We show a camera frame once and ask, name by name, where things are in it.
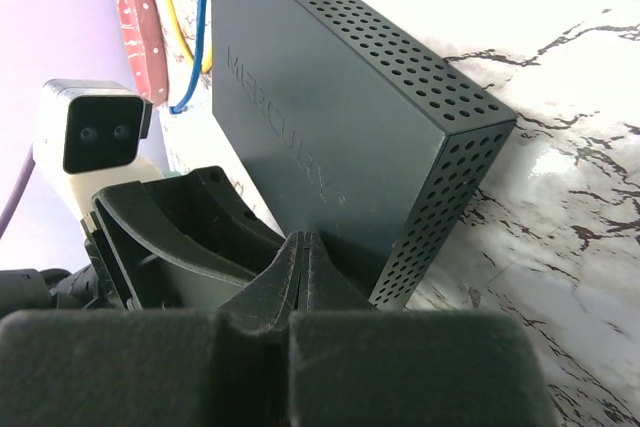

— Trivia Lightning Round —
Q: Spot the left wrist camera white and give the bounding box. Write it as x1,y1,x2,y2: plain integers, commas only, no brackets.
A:
33,79,163,220

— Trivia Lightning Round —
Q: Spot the blue ethernet cable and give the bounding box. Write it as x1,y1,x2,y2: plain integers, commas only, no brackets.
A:
168,0,211,115

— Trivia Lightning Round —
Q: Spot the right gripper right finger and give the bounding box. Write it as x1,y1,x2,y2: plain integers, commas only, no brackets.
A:
287,234,556,426

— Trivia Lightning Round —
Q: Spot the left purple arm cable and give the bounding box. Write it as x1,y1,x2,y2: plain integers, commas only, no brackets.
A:
0,146,37,238

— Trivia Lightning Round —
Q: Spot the black network switch box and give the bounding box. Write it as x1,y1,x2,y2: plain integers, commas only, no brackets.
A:
212,0,516,310

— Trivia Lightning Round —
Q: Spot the pink dotted plate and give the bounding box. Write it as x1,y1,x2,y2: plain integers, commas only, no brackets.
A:
116,0,169,106

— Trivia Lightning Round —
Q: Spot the yellow ethernet cable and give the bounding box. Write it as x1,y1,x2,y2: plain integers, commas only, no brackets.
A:
155,0,214,75

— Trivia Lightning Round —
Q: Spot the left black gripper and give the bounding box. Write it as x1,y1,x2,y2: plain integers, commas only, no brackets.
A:
1,166,284,317

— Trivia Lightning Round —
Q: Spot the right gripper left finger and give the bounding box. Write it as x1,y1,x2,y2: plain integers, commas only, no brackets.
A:
1,233,303,426

